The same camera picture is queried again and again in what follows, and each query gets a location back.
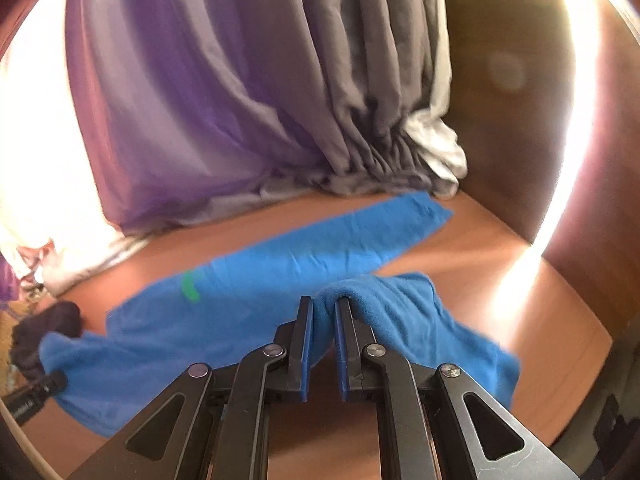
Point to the dark cloth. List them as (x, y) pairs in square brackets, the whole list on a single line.
[(50, 325)]

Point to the cream sheer curtain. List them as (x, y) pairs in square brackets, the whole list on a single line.
[(75, 265)]

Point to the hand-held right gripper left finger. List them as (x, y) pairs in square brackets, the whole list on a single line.
[(303, 355)]

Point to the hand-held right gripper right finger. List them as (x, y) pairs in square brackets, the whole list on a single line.
[(342, 360)]

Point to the blue pants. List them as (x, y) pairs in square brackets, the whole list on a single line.
[(250, 285)]

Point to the white curtain lining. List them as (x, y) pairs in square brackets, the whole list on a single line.
[(440, 150)]

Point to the purple grey curtain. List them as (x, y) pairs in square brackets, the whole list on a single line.
[(225, 85)]

